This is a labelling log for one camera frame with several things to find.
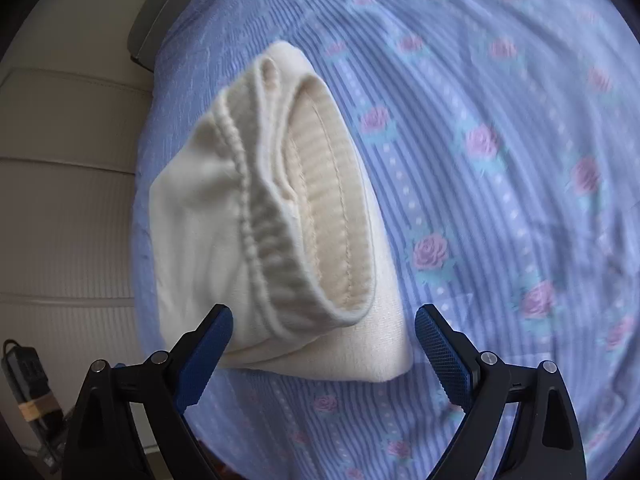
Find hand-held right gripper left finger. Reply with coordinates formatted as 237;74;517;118
61;304;235;480

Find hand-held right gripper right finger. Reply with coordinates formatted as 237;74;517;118
415;304;587;480

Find cream knit pants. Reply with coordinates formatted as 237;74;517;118
147;40;416;386

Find blue floral striped bedsheet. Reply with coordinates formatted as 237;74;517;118
127;0;640;480

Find black power strip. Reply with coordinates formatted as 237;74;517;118
2;339;67;467

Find grey bed frame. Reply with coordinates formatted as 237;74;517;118
127;0;226;73

